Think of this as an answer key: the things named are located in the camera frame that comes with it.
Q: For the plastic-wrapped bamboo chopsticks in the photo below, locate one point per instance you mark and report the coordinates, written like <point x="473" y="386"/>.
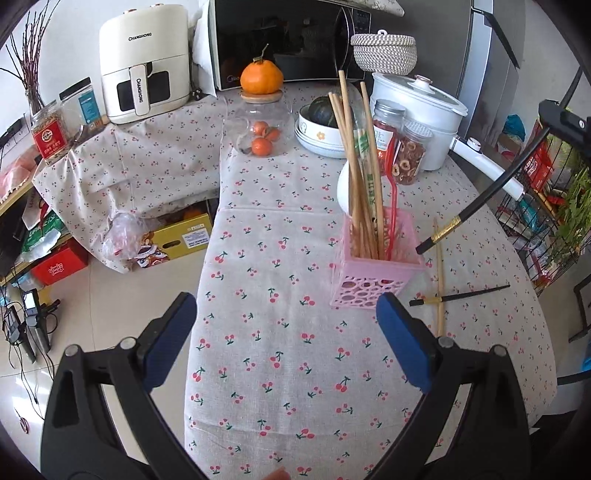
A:
<point x="367" y="161"/>

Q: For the person's left hand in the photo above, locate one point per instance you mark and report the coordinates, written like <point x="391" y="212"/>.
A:
<point x="278" y="474"/>

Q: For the white air fryer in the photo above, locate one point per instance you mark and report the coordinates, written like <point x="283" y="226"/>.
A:
<point x="143" y="46"/>

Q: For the red-label jar of nuts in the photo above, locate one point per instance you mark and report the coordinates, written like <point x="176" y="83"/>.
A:
<point x="51" y="138"/>

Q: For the clear jar of dried fruit slices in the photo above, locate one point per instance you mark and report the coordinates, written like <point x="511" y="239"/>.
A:
<point x="411" y="157"/>

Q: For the pink perforated plastic basket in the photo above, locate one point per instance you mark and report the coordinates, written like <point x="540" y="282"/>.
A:
<point x="364" y="284"/>

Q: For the pink plastic bag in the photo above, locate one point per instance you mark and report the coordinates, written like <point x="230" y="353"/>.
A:
<point x="18" y="175"/>

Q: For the cherry-print cabinet cover cloth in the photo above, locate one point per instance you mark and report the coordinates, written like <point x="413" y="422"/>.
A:
<point x="138" y="161"/>

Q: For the blue plastic bag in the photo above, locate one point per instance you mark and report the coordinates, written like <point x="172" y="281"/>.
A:
<point x="515" y="127"/>

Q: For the white flower-print bowl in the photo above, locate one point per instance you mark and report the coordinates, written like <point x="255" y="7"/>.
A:
<point x="323" y="134"/>

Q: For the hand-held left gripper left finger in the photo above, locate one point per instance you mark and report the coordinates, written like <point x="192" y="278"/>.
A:
<point x="171" y="341"/>

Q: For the green packets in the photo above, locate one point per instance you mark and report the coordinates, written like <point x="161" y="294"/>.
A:
<point x="44" y="226"/>

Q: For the clear plastic bag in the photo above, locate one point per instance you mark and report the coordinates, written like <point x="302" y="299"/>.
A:
<point x="122" y="230"/>

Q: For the glass jar with wooden lid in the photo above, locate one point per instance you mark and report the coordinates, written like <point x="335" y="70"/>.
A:
<point x="281" y="120"/>

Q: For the silver refrigerator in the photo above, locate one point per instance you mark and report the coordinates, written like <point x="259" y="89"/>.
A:
<point x="489" y="55"/>

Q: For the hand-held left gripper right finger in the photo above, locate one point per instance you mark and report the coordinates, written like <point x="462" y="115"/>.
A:
<point x="404" y="339"/>

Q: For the black electronic device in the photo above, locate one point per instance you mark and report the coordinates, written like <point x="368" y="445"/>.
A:
<point x="32" y="309"/>

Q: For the red plastic spoon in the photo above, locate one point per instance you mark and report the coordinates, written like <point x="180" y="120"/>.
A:
<point x="391" y="230"/>

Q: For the cherry-print tablecloth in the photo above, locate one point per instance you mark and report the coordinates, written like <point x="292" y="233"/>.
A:
<point x="277" y="369"/>

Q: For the white fabric bundle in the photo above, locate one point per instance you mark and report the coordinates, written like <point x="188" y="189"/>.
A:
<point x="203" y="55"/>

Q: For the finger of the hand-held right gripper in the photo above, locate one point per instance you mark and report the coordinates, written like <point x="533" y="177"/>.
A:
<point x="565" y="122"/>

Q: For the clear jar of goji berries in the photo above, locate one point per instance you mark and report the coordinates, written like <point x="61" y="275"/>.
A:
<point x="385" y="134"/>

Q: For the blue-label clear plastic jar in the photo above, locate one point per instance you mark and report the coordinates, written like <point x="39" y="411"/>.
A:
<point x="87" y="108"/>

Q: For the large orange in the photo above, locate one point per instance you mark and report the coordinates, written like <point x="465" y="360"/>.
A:
<point x="261" y="78"/>

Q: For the pile of assorted snack packets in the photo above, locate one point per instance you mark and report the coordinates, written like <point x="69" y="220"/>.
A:
<point x="538" y="170"/>

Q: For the dark green pumpkin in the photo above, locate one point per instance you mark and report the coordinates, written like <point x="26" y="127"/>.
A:
<point x="323" y="110"/>

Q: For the small orange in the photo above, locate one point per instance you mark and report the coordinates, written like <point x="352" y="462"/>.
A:
<point x="274" y="135"/>
<point x="261" y="146"/>
<point x="261" y="128"/>

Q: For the black microwave oven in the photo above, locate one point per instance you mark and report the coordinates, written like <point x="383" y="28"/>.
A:
<point x="286" y="32"/>

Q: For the green leafy vegetables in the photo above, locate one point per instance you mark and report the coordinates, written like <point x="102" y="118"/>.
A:
<point x="575" y="198"/>

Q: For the floral cloth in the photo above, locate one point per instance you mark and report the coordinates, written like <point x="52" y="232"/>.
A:
<point x="378" y="5"/>

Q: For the red cardboard box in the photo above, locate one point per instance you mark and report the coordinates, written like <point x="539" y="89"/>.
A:
<point x="60" y="267"/>

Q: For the dry twig bunch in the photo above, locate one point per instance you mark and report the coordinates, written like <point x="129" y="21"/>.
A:
<point x="31" y="78"/>

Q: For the black power plug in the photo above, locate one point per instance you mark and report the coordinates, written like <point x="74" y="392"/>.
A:
<point x="198" y="94"/>

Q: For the woven basket with lid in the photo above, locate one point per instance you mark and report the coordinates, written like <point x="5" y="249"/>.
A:
<point x="383" y="55"/>

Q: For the yellow cardboard box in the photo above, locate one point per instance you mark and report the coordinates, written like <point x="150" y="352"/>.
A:
<point x="184" y="235"/>

